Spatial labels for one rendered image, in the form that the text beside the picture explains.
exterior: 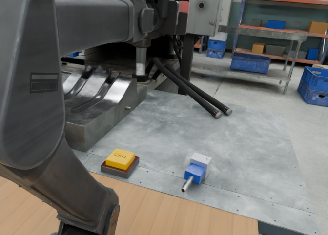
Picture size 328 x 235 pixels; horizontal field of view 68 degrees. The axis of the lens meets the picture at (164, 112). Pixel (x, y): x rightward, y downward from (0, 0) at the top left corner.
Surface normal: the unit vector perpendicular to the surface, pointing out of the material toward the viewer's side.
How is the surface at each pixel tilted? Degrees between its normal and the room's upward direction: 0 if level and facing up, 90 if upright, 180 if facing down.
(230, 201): 0
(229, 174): 0
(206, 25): 90
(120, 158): 0
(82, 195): 92
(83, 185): 88
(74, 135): 90
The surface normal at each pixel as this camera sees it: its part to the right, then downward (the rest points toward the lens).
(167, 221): 0.07, -0.90
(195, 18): -0.30, 0.38
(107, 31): 0.95, 0.24
